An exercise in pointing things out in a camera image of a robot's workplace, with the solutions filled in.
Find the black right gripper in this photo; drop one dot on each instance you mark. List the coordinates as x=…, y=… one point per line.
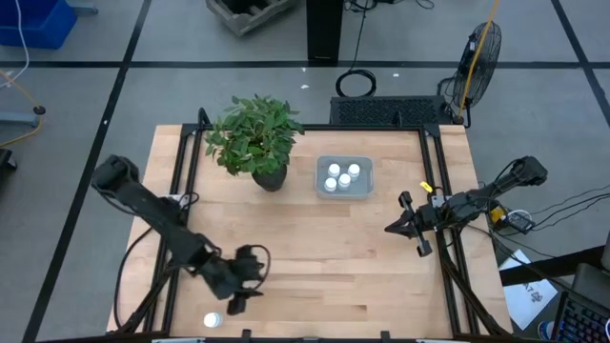
x=429, y=216

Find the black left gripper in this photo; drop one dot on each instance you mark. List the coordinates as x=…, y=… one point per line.
x=231, y=278

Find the green potted plant black pot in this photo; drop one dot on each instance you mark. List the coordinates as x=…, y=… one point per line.
x=255, y=138

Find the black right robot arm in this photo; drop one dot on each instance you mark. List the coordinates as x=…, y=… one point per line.
x=495, y=188

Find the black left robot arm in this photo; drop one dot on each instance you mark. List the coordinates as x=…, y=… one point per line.
x=152, y=209

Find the grey plastic basket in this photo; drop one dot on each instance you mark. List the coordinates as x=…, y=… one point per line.
x=365, y=185

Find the yellow tag on gripper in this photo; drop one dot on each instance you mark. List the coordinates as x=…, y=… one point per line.
x=425, y=187

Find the yellow plug block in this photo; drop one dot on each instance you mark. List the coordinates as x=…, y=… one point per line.
x=498, y=214

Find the black power adapter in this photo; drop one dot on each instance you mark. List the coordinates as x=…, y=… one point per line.
x=519, y=222

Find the black perforated box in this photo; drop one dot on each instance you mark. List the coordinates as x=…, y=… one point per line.
x=388, y=110

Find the white paper sheet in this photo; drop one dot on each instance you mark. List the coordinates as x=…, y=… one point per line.
x=529, y=300

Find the black floor bar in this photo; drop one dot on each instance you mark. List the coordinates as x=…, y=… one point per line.
x=548, y=267

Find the yellow pole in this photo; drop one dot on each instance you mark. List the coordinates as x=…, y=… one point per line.
x=476, y=57

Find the black floor fan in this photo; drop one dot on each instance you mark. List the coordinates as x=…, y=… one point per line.
x=491, y=52

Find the black laptop case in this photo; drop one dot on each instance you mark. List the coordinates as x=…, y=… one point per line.
x=593, y=283

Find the black keyboard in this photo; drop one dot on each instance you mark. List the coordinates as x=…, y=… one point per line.
x=583, y=321

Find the black upright column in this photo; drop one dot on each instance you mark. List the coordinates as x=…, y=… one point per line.
x=324, y=31

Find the grey wooden pallet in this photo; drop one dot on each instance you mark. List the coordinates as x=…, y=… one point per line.
x=248, y=16

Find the black object at floor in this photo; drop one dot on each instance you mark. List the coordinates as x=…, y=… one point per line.
x=6, y=162

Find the black round foot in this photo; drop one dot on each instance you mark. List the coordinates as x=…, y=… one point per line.
x=39, y=110

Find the grey stand base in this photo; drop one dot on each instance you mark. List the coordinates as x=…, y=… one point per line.
x=19, y=119

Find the blue plastic bin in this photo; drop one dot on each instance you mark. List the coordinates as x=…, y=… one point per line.
x=35, y=21

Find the black aluminium table frame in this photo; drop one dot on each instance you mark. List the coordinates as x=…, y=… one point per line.
x=372, y=127

